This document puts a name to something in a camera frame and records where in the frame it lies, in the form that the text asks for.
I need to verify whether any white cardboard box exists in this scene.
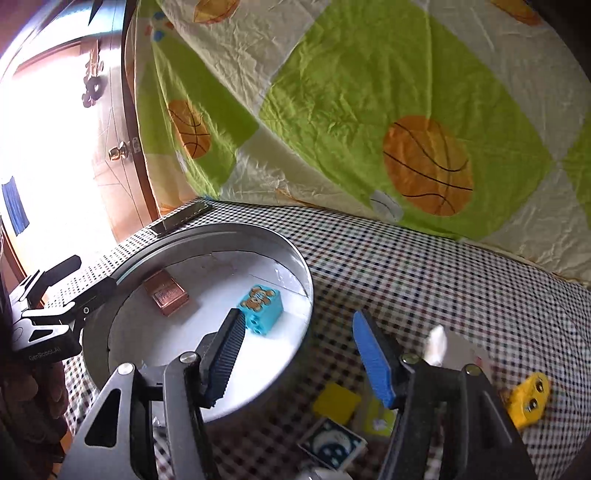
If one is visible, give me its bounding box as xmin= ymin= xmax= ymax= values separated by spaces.
xmin=424 ymin=325 xmax=492 ymax=370

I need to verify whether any dark blue patterned box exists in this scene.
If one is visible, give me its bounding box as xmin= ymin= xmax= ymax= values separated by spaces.
xmin=298 ymin=418 xmax=368 ymax=472

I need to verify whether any dark phone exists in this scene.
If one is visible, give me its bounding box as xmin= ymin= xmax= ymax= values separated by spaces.
xmin=150 ymin=200 xmax=214 ymax=237

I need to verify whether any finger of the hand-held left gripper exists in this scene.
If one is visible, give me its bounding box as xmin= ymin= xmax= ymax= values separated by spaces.
xmin=14 ymin=255 xmax=83 ymax=308
xmin=23 ymin=276 xmax=118 ymax=328

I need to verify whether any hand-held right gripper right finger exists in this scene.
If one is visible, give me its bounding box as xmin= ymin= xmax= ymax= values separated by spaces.
xmin=352 ymin=310 xmax=539 ymax=480

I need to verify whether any round metal cookie tin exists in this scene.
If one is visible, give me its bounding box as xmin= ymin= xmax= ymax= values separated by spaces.
xmin=82 ymin=222 xmax=315 ymax=423

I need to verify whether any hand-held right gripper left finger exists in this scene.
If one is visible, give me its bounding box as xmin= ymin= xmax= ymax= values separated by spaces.
xmin=58 ymin=308 xmax=247 ymax=480

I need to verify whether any wooden door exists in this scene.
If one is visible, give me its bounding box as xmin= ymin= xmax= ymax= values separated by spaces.
xmin=14 ymin=28 xmax=160 ymax=245

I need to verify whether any yellow toy with eyes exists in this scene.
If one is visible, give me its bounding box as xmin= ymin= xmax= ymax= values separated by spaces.
xmin=501 ymin=373 xmax=551 ymax=431

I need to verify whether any yellow square block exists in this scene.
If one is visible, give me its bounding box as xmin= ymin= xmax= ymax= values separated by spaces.
xmin=313 ymin=382 xmax=362 ymax=424

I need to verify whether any blue toy block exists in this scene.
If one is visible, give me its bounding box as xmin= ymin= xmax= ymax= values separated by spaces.
xmin=236 ymin=285 xmax=280 ymax=334

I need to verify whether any dark hanging door ornament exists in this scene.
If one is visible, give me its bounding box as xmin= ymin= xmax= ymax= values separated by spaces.
xmin=82 ymin=44 xmax=108 ymax=108

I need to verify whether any checkered tablecloth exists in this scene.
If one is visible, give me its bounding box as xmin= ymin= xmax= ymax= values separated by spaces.
xmin=44 ymin=198 xmax=591 ymax=480

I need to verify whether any copper coloured small box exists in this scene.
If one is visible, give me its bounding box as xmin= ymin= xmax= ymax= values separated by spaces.
xmin=142 ymin=270 xmax=191 ymax=317

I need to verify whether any blue hanging cloth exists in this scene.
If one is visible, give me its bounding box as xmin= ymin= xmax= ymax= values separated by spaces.
xmin=0 ymin=178 xmax=31 ymax=236

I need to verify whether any basketball printed blanket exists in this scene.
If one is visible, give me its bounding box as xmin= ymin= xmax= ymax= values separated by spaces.
xmin=122 ymin=0 xmax=591 ymax=287

